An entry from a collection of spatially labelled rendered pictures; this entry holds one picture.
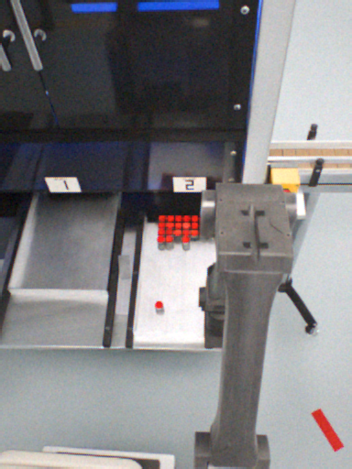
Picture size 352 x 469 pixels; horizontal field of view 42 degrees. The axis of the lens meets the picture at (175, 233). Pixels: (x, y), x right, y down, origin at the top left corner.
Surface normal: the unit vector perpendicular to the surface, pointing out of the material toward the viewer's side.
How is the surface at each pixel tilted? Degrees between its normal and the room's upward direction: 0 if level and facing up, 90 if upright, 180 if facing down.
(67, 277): 0
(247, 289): 59
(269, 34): 90
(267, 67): 90
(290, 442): 0
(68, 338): 0
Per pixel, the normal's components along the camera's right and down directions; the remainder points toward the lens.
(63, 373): -0.05, -0.54
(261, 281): -0.04, 0.45
